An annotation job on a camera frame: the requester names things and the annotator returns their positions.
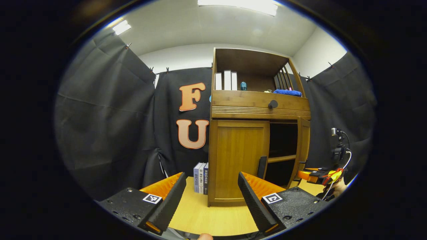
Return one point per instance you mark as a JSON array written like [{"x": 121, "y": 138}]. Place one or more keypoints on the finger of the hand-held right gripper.
[{"x": 308, "y": 176}]

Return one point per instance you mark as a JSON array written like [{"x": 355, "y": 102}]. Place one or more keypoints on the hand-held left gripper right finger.
[{"x": 253, "y": 203}]

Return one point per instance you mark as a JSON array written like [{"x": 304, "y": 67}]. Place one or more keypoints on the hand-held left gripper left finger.
[{"x": 173, "y": 203}]

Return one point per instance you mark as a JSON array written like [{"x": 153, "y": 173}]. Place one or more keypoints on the wooden double-door shoe cabinet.
[{"x": 243, "y": 103}]

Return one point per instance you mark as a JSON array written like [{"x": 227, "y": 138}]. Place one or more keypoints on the grey-blue paperback book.
[
  {"x": 196, "y": 178},
  {"x": 201, "y": 180}
]

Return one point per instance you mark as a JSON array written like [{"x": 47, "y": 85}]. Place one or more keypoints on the blue folded towel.
[{"x": 287, "y": 93}]

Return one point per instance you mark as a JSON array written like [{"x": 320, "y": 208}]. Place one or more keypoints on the black round drawer knob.
[{"x": 273, "y": 104}]

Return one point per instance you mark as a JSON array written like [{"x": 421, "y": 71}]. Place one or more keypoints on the teal small bottle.
[{"x": 243, "y": 86}]

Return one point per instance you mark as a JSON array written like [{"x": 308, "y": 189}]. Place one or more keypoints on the black backdrop cloth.
[{"x": 100, "y": 116}]

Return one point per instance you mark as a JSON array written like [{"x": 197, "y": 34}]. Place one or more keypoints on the small ceiling light panel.
[{"x": 121, "y": 27}]

